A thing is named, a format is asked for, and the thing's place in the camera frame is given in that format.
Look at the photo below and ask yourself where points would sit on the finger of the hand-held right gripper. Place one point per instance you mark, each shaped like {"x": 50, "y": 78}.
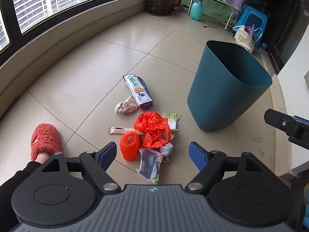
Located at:
{"x": 277, "y": 120}
{"x": 299, "y": 118}

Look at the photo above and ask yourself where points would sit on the orange plastic bag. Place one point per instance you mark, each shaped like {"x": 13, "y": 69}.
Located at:
{"x": 149, "y": 123}

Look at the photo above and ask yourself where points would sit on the brown stick snack wrapper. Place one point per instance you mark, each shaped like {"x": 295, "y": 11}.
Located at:
{"x": 118, "y": 130}

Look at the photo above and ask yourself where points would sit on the small blue ball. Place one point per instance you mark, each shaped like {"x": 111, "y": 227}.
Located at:
{"x": 264, "y": 46}

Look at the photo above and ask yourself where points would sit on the black sliding door frame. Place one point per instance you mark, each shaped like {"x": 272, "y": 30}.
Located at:
{"x": 289, "y": 29}

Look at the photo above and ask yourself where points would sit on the green white torn wrapper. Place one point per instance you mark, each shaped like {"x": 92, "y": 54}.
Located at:
{"x": 172, "y": 117}

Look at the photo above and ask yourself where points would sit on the orange foam fruit net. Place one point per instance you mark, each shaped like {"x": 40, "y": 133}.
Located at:
{"x": 125, "y": 152}

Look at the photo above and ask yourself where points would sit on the teal plastic bin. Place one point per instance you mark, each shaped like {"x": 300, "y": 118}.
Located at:
{"x": 217, "y": 89}

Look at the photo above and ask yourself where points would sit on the white purple biscuit packet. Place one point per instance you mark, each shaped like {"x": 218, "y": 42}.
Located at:
{"x": 138, "y": 90}

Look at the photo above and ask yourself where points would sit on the crumpled beige tissue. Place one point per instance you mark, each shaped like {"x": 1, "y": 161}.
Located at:
{"x": 125, "y": 106}

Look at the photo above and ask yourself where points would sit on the white shopping bag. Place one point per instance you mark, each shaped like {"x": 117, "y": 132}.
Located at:
{"x": 243, "y": 38}

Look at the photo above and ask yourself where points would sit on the orange fuzzy slipper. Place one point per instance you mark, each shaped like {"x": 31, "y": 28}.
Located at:
{"x": 47, "y": 137}

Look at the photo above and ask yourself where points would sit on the blue plastic stool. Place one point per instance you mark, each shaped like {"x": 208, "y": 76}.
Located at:
{"x": 254, "y": 17}

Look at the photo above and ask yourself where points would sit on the black framed window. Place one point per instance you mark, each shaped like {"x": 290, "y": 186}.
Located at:
{"x": 31, "y": 2}

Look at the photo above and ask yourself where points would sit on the white appliance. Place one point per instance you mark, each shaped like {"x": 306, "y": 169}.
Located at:
{"x": 307, "y": 77}

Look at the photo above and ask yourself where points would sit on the grey pouch packet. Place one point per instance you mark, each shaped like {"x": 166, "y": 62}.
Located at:
{"x": 147, "y": 162}

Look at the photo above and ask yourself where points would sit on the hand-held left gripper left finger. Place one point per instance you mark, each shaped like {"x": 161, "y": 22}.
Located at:
{"x": 107, "y": 154}

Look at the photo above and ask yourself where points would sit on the person's leg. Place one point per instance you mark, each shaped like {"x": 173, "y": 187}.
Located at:
{"x": 14, "y": 183}

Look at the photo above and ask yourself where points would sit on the white metal rack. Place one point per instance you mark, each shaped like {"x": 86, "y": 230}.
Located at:
{"x": 217, "y": 2}

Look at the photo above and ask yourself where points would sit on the white tissue ball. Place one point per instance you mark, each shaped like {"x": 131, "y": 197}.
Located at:
{"x": 167, "y": 148}

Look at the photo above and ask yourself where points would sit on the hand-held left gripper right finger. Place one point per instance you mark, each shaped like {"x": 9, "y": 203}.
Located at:
{"x": 196, "y": 155}

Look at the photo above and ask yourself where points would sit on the teal spray bottle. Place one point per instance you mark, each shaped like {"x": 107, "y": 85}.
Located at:
{"x": 196, "y": 8}

